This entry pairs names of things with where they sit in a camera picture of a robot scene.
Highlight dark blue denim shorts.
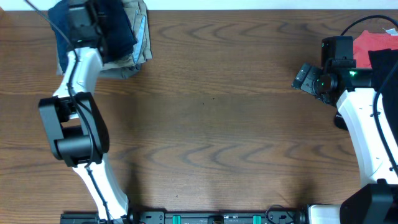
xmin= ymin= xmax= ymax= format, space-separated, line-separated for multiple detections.
xmin=48 ymin=0 xmax=137 ymax=72

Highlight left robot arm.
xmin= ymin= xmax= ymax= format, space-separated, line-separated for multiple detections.
xmin=39 ymin=37 xmax=129 ymax=223

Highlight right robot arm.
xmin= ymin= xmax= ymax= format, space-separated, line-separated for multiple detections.
xmin=292 ymin=63 xmax=397 ymax=223

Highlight red garment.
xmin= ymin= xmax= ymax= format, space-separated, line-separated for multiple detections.
xmin=353 ymin=29 xmax=397 ymax=68

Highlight black garment with logo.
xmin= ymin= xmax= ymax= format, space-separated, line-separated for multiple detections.
xmin=330 ymin=49 xmax=397 ymax=139

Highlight folded khaki trousers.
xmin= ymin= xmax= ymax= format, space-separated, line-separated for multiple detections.
xmin=57 ymin=0 xmax=152 ymax=79

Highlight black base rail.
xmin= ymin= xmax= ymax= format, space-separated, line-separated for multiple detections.
xmin=60 ymin=208 xmax=309 ymax=224

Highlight left black cable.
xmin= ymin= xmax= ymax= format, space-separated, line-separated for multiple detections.
xmin=24 ymin=0 xmax=113 ymax=224

